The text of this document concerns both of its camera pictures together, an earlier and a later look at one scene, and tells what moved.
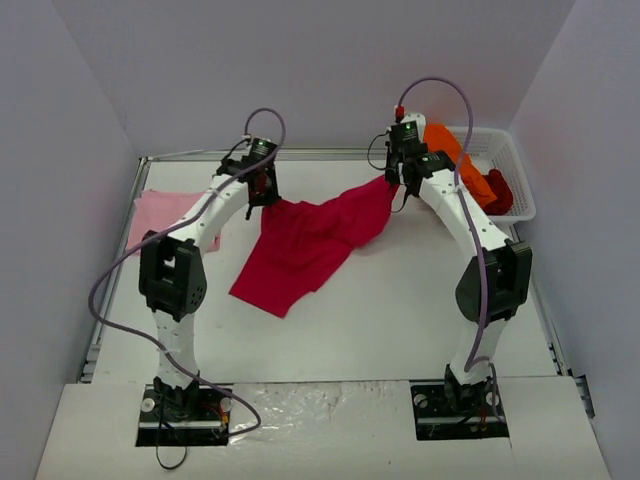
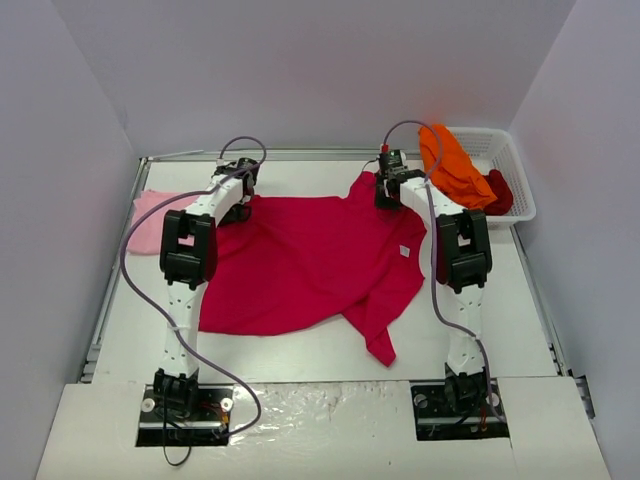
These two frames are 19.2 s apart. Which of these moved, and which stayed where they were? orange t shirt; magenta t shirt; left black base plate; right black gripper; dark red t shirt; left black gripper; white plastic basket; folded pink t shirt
Moved: left black gripper; magenta t shirt; right black gripper
Stayed: left black base plate; white plastic basket; orange t shirt; folded pink t shirt; dark red t shirt
